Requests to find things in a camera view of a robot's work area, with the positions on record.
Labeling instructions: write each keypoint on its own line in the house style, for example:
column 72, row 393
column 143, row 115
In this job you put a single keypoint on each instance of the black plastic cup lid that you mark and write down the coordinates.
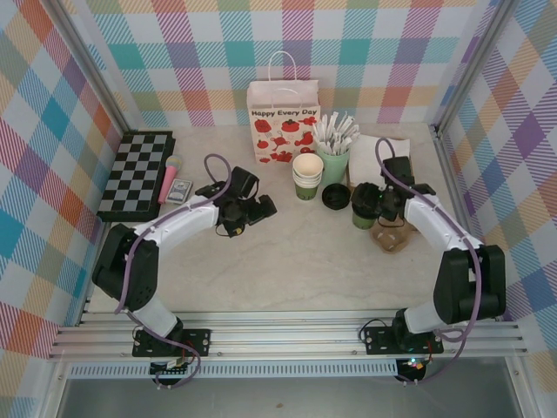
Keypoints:
column 359, row 211
column 335, row 197

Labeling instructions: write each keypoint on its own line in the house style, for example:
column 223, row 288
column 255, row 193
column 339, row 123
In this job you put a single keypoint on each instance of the brown cardboard cup carrier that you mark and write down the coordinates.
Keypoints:
column 389, row 241

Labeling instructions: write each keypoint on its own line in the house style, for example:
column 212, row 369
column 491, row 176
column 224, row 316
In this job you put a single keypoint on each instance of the white red printed paper bag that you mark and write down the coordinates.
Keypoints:
column 265, row 100

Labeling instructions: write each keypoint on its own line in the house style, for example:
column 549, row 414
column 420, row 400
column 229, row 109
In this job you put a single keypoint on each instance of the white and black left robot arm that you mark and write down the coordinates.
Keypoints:
column 183, row 222

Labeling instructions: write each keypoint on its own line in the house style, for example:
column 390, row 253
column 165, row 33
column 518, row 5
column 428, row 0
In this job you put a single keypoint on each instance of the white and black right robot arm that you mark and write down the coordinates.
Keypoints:
column 431, row 222

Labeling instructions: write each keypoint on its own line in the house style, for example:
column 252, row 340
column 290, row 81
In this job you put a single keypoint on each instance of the white paper napkin stack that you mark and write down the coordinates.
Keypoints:
column 365, row 161

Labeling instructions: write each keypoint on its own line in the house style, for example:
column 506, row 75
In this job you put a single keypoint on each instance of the brown cardboard napkin box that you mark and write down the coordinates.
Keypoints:
column 348, row 174

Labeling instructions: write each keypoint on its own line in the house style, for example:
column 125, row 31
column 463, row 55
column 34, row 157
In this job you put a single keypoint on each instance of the blue playing card box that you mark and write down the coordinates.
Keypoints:
column 179, row 191

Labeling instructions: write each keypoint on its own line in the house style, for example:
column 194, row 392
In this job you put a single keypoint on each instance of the stack of green paper cups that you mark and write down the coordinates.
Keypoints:
column 308, row 167

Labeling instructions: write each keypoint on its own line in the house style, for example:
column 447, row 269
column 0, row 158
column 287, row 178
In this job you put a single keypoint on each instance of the pink toy microphone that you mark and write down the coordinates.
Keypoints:
column 167, row 183

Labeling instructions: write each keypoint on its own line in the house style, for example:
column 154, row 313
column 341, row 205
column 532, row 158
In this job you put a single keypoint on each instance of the black and grey checkerboard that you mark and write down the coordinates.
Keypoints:
column 130, row 174

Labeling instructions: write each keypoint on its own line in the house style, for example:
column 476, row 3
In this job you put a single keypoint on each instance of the small green circuit board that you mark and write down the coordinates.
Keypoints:
column 413, row 363
column 174, row 365

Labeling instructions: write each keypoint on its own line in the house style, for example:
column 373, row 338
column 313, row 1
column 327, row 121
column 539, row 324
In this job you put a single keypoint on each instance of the aluminium side rail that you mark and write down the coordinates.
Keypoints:
column 454, row 187

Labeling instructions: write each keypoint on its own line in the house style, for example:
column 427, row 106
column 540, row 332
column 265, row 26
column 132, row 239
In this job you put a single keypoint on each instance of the aluminium frame post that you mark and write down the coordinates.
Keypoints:
column 95, row 69
column 474, row 65

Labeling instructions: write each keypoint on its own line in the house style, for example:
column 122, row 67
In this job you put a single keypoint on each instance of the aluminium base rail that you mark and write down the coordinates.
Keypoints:
column 283, row 335

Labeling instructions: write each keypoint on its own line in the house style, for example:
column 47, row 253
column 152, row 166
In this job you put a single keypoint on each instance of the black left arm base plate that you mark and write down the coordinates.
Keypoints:
column 198, row 339

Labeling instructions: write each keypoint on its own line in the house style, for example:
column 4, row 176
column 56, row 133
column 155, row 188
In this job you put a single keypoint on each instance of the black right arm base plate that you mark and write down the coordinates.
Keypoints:
column 378, row 341

